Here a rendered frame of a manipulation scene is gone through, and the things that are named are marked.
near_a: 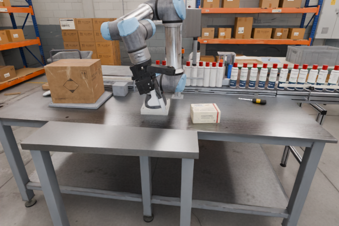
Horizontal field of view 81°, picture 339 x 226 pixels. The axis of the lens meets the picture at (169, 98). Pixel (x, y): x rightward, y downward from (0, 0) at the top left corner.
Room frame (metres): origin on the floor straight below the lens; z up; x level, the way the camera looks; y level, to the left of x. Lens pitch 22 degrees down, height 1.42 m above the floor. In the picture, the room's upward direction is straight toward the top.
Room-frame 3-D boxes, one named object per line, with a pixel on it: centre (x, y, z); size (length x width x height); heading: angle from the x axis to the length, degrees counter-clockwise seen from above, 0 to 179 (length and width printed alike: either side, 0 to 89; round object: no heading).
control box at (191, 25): (1.54, -0.14, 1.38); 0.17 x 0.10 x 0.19; 138
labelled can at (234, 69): (1.58, -0.53, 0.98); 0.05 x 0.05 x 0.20
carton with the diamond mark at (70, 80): (1.43, 0.68, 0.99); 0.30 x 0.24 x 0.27; 90
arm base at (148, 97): (1.25, 0.10, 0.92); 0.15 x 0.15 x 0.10
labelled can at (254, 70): (1.56, -0.67, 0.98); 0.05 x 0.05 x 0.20
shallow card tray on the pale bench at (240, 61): (2.89, -1.14, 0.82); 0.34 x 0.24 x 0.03; 91
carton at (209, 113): (1.12, -0.22, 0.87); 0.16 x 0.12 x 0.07; 92
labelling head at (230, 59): (1.67, -0.47, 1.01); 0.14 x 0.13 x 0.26; 83
